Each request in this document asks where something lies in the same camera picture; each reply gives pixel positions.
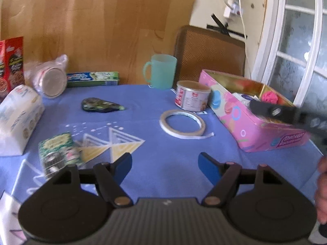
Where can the white framed glass door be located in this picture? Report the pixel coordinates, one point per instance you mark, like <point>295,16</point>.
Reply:
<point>292,53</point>

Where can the brown chair back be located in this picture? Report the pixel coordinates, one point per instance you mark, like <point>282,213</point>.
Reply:
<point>197,49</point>

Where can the plastic cups in bag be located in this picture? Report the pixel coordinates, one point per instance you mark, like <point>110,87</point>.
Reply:
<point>48,78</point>

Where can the blue patterned tablecloth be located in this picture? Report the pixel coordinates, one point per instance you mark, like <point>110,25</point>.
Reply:
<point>162,166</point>

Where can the large white tissue pack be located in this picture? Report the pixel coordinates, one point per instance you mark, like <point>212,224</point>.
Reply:
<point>21,110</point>

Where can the teal plastic mug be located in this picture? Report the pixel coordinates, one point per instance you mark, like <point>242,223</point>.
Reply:
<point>159,72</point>

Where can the white blue wipes pack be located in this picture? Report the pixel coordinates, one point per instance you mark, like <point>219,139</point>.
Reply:
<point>245,98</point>

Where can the pink fluffy sock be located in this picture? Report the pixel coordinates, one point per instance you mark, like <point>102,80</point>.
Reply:
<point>270,97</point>

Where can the red cereal box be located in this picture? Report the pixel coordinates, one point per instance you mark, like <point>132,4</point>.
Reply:
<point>11,69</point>

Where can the pink macaron biscuit tin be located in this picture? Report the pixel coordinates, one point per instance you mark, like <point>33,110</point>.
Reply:
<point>234,115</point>

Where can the person right hand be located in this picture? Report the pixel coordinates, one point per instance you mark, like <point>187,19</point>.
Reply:
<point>321,192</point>

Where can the green blue toothpaste box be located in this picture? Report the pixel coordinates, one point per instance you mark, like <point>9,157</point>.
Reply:
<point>88,79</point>

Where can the red white tin can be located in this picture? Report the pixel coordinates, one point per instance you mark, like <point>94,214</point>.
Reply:
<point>192,96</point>

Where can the wooden pattern wall panel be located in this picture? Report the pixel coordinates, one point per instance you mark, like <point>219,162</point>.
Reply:
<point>96,35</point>

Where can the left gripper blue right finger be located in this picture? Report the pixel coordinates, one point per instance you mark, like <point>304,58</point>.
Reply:
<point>223,177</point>

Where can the clear tape roll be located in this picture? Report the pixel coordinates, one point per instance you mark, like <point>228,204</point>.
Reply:
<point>184,125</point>

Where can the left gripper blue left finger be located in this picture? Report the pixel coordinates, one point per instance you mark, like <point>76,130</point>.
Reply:
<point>109,176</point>

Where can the green patterned tissue pack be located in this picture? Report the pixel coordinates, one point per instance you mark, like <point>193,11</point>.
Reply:
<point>57,152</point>

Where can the white power strip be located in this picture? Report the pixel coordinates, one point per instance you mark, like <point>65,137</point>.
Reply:
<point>232,9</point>

